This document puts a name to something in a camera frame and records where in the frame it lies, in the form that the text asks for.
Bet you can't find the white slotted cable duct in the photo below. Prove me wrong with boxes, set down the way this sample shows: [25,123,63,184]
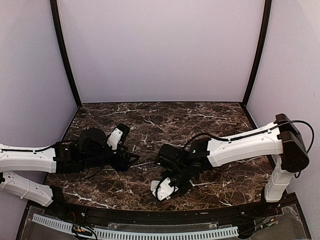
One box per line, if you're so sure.
[32,214,239,240]

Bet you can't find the black left corner post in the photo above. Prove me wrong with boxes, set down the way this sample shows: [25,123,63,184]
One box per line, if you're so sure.
[49,0,82,108]

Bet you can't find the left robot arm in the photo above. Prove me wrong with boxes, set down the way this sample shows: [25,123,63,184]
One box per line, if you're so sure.
[0,124,140,218]

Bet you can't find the black corner post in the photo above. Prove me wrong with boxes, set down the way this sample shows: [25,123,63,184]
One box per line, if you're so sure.
[241,0,272,109]
[49,0,82,108]

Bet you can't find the black right corner post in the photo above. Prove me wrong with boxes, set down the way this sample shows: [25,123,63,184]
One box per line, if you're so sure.
[241,0,272,109]

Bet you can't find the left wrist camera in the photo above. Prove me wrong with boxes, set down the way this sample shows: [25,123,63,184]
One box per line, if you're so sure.
[116,123,130,144]

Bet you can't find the white remote control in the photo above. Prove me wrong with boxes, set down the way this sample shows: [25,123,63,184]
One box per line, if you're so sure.
[150,180,161,193]

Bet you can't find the black front table rail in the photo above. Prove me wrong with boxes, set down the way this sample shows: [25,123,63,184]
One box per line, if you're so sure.
[47,202,278,226]

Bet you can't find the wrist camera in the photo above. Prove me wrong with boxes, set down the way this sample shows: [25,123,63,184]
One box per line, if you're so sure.
[116,123,130,144]
[148,193,161,204]

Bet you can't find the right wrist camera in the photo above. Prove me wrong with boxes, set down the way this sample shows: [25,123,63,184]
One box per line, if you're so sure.
[148,193,161,204]

